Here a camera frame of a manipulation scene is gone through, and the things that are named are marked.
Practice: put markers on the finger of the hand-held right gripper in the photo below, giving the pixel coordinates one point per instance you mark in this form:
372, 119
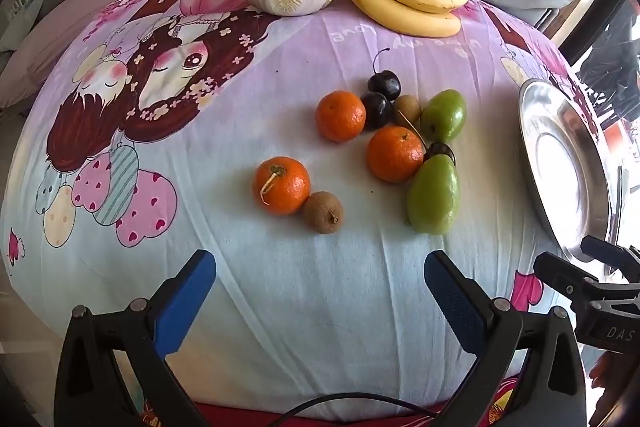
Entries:
560, 272
607, 249

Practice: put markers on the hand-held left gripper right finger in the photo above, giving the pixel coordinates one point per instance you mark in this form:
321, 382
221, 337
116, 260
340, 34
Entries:
452, 302

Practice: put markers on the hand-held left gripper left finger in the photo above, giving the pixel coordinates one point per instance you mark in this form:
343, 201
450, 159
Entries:
185, 302

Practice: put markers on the stainless steel plate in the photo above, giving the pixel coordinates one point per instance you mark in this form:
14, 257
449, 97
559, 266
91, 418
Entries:
565, 157

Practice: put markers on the tangerine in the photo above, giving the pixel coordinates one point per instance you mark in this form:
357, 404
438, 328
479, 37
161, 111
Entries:
282, 184
341, 116
395, 153

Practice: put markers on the green jujube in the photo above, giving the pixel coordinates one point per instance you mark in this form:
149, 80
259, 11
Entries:
443, 114
433, 194

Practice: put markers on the person's right hand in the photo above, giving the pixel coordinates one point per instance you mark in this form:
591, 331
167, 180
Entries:
602, 374

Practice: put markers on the printed blanket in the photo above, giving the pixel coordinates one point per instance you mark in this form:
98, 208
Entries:
300, 282

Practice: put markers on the red patterned cloth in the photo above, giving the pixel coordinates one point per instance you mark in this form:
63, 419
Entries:
240, 414

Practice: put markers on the brown longan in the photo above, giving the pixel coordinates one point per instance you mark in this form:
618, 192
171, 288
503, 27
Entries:
323, 212
407, 109

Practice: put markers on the dark cherry with curved stem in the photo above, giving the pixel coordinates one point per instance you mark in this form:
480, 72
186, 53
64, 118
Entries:
384, 84

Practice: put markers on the pink bed sheet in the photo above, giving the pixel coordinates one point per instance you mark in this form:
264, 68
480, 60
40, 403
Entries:
100, 22

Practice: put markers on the black window frame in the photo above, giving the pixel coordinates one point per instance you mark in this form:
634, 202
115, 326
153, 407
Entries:
600, 17

